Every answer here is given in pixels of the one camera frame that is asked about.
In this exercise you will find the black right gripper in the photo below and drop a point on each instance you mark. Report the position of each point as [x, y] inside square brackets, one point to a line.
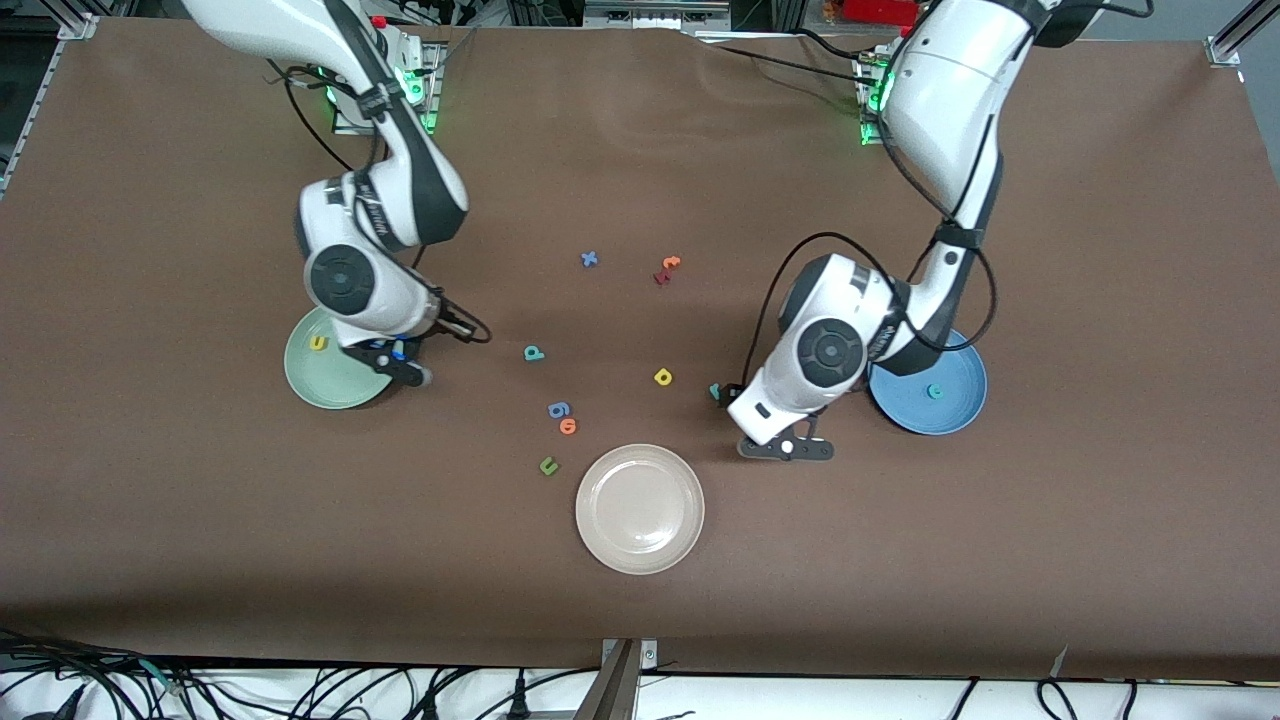
[443, 312]

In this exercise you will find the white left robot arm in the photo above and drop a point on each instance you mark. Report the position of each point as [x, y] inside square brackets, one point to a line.
[950, 90]

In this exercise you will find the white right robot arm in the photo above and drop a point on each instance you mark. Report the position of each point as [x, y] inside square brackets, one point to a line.
[280, 25]

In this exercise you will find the beige plate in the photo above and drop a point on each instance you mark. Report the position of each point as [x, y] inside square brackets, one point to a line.
[640, 509]

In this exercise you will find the green plate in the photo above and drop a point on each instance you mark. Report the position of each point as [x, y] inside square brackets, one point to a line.
[320, 385]

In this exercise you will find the blue plate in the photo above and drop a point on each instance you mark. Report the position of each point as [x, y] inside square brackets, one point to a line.
[955, 412]

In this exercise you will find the brown table cover mat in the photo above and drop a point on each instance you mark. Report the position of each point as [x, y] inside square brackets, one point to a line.
[640, 620]

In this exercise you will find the aluminium profile bar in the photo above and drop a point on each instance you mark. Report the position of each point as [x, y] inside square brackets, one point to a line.
[612, 690]

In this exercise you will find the grey metal equipment rack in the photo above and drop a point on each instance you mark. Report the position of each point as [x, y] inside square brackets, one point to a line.
[650, 12]

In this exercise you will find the black power plug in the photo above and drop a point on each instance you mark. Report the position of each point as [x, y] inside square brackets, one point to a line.
[519, 705]
[430, 708]

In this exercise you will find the red box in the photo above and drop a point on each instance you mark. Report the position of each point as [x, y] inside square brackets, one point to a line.
[880, 10]

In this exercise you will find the white paper tag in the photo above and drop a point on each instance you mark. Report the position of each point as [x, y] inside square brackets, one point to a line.
[1059, 662]

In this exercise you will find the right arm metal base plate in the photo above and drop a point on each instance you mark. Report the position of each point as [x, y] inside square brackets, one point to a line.
[430, 120]

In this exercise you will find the silver metal bracket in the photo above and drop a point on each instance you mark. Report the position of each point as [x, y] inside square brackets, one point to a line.
[648, 655]

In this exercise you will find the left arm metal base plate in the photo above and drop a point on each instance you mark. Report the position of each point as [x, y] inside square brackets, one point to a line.
[868, 138]

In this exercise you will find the aluminium corner frame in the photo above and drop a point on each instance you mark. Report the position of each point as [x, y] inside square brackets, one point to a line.
[80, 25]
[1228, 52]

